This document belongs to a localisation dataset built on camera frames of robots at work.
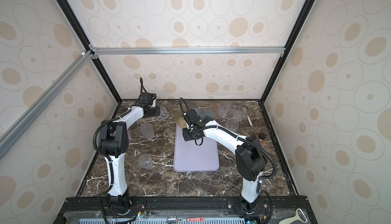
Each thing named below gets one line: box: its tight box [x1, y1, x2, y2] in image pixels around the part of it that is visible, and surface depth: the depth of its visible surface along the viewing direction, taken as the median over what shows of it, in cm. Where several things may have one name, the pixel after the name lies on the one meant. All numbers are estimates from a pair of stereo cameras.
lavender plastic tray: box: [173, 122, 220, 172], surface depth 93 cm
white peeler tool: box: [278, 207, 309, 224], surface depth 72 cm
